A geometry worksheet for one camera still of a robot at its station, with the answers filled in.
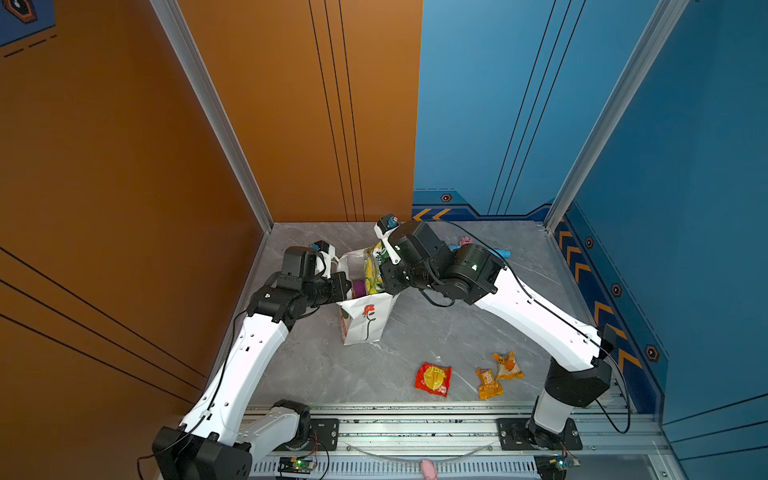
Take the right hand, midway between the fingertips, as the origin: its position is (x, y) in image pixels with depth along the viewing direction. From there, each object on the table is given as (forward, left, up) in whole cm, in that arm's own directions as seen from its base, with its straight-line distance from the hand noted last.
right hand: (378, 267), depth 66 cm
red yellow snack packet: (-14, -13, -32) cm, 38 cm away
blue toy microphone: (+33, -42, -34) cm, 63 cm away
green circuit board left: (-33, +21, -34) cm, 52 cm away
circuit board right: (-33, -41, -36) cm, 64 cm away
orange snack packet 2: (-10, -35, -33) cm, 49 cm away
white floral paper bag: (-4, +5, -16) cm, 17 cm away
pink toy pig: (+36, -30, -31) cm, 56 cm away
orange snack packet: (-16, -28, -33) cm, 46 cm away
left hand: (+3, +7, -10) cm, 13 cm away
